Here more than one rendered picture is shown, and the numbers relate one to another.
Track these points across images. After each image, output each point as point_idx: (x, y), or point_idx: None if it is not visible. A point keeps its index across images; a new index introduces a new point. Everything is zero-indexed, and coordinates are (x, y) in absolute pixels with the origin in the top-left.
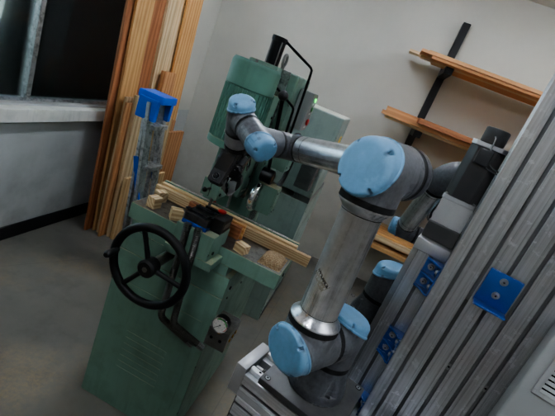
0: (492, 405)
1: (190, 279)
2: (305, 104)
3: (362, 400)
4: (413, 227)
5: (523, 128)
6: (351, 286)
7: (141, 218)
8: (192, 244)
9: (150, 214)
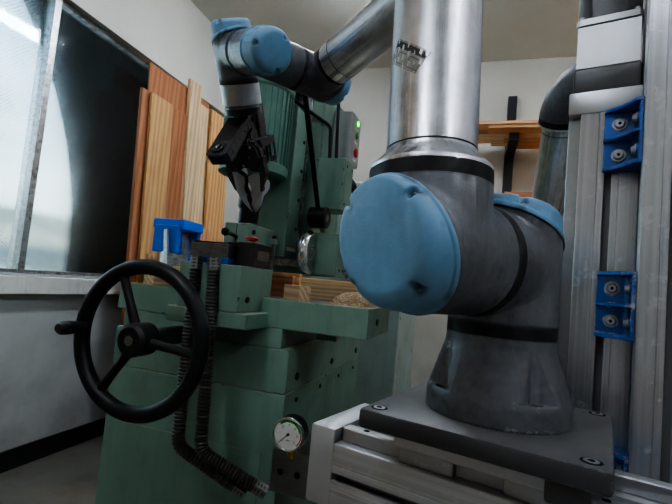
0: None
1: (208, 333)
2: (345, 127)
3: (621, 457)
4: None
5: None
6: (477, 52)
7: (137, 302)
8: (209, 286)
9: (149, 289)
